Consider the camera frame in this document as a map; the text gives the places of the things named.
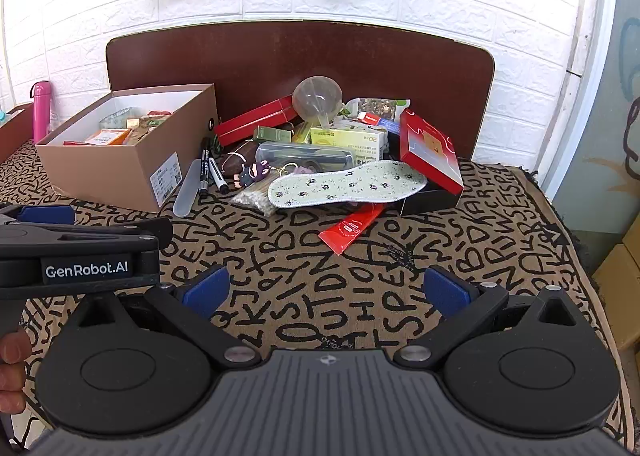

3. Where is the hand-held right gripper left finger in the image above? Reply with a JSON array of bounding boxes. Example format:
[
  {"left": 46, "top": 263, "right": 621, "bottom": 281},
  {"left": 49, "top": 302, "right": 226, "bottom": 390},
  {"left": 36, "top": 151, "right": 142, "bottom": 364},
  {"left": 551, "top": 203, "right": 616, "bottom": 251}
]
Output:
[{"left": 65, "top": 265, "right": 262, "bottom": 371}]

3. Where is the small green box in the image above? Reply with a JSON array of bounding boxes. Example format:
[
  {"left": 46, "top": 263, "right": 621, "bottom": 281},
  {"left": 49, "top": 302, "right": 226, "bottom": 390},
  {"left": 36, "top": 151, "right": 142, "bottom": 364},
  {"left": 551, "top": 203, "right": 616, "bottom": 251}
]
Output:
[{"left": 253, "top": 125, "right": 294, "bottom": 143}]

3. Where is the person's left hand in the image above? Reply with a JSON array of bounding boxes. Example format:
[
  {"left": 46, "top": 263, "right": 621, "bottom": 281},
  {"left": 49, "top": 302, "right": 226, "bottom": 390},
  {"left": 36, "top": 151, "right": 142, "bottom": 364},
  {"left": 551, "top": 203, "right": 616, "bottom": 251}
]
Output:
[{"left": 0, "top": 331, "right": 32, "bottom": 394}]

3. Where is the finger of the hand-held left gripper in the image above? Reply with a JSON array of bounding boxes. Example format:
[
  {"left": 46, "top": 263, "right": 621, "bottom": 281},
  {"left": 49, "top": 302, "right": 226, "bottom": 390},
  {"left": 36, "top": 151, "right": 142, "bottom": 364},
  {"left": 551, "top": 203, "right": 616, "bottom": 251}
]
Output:
[
  {"left": 0, "top": 205, "right": 76, "bottom": 228},
  {"left": 0, "top": 217, "right": 174, "bottom": 300}
]

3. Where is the dark brown open box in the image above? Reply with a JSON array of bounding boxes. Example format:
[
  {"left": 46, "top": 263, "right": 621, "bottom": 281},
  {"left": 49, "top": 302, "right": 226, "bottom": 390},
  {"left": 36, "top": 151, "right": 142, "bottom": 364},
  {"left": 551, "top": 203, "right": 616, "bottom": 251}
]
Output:
[{"left": 0, "top": 102, "right": 35, "bottom": 165}]

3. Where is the long red box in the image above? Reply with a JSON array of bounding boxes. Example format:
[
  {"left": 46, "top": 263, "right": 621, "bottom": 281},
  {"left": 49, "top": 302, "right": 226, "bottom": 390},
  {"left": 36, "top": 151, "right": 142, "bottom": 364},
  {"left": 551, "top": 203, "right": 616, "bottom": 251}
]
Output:
[{"left": 214, "top": 97, "right": 297, "bottom": 147}]

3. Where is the brown wooden headboard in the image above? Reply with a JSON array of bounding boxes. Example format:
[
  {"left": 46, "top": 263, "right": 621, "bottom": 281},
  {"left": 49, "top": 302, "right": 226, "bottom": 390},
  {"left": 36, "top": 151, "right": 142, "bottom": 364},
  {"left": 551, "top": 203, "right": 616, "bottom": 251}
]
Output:
[{"left": 105, "top": 19, "right": 496, "bottom": 163}]

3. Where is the orange box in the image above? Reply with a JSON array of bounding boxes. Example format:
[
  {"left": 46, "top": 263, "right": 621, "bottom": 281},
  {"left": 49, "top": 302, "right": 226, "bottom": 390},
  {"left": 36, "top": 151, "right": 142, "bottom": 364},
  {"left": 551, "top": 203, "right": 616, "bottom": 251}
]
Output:
[{"left": 84, "top": 128, "right": 133, "bottom": 147}]

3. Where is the clear plastic funnel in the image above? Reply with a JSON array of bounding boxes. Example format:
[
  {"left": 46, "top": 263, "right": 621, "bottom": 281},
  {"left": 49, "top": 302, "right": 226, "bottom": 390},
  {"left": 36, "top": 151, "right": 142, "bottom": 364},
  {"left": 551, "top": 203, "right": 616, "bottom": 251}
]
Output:
[{"left": 292, "top": 76, "right": 347, "bottom": 133}]

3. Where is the bag of cotton swabs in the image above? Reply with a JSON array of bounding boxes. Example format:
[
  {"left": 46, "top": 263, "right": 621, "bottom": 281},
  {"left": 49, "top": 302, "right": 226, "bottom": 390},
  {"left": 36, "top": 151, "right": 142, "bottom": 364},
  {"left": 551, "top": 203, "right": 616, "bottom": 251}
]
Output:
[{"left": 234, "top": 183, "right": 277, "bottom": 215}]

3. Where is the yellow-green medicine box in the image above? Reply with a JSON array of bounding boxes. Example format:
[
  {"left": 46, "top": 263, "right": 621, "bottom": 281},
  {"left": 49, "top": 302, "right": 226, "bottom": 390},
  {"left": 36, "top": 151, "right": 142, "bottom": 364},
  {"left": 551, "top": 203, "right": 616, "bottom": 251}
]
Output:
[{"left": 310, "top": 127, "right": 389, "bottom": 160}]

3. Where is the patterned shoe insole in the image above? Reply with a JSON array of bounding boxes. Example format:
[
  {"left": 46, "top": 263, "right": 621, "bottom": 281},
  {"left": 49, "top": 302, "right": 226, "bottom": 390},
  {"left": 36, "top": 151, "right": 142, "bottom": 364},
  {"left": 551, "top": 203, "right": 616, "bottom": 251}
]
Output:
[{"left": 267, "top": 160, "right": 429, "bottom": 209}]

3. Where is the brown cardboard shoe box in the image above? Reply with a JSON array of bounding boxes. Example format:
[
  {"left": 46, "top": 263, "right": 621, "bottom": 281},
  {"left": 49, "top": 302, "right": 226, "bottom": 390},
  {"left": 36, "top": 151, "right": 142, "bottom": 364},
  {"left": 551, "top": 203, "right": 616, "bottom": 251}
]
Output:
[{"left": 35, "top": 83, "right": 219, "bottom": 213}]

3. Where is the pink water bottle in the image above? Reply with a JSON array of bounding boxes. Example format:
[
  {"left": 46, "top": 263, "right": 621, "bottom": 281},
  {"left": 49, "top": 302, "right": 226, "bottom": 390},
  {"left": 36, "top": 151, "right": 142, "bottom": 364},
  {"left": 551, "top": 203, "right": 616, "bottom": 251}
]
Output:
[{"left": 32, "top": 81, "right": 52, "bottom": 143}]

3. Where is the black box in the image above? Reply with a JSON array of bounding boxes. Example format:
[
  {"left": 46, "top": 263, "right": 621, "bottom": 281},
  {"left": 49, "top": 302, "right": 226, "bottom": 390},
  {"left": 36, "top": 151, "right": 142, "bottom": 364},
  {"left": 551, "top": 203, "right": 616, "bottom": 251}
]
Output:
[{"left": 399, "top": 185, "right": 463, "bottom": 217}]

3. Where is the plain cardboard carton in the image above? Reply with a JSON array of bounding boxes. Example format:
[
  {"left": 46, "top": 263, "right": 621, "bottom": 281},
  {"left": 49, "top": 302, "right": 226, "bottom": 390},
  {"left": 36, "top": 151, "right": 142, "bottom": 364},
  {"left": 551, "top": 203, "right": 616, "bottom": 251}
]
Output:
[{"left": 591, "top": 216, "right": 640, "bottom": 353}]

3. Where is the red flat gift box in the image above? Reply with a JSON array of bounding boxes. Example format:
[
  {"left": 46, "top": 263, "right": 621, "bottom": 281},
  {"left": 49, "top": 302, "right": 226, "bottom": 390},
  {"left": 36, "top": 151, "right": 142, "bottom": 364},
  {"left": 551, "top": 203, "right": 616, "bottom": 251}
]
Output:
[{"left": 399, "top": 108, "right": 464, "bottom": 195}]

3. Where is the cartoon figure keychain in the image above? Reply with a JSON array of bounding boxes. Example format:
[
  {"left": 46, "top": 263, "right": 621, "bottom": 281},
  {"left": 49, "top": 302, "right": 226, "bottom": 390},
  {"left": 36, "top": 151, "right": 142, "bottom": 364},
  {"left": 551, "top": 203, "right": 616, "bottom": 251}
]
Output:
[{"left": 231, "top": 161, "right": 274, "bottom": 188}]

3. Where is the clear plastic case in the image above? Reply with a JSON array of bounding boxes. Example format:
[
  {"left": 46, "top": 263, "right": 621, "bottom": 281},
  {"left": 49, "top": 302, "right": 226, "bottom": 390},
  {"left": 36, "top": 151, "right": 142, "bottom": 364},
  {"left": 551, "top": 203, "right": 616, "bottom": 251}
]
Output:
[{"left": 255, "top": 141, "right": 357, "bottom": 173}]

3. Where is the white door frame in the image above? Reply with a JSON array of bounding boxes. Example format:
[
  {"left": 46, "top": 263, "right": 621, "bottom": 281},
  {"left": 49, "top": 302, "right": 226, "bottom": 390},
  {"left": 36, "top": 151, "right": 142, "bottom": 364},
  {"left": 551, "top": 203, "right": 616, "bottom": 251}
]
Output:
[{"left": 539, "top": 0, "right": 623, "bottom": 199}]

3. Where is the brown oval object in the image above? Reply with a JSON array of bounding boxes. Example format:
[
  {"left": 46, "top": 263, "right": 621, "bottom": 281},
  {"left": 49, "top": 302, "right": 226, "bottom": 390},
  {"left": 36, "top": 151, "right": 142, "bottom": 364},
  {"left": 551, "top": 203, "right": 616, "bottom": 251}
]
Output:
[{"left": 220, "top": 146, "right": 257, "bottom": 178}]

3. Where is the letter printed blanket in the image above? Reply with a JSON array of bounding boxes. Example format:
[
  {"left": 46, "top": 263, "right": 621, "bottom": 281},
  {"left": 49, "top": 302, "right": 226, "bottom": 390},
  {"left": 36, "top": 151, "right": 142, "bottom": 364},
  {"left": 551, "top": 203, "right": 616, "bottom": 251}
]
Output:
[{"left": 0, "top": 138, "right": 637, "bottom": 453}]

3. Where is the red tube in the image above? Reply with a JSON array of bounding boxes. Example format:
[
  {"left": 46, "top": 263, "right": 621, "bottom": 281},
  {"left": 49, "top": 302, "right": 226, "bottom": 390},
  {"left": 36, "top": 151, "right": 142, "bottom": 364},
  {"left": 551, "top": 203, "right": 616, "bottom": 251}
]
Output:
[{"left": 319, "top": 203, "right": 387, "bottom": 255}]

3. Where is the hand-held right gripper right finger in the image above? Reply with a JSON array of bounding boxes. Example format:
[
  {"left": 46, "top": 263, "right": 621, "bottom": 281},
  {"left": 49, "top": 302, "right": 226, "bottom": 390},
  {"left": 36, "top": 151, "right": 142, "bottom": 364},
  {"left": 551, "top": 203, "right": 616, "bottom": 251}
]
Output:
[{"left": 394, "top": 266, "right": 588, "bottom": 370}]

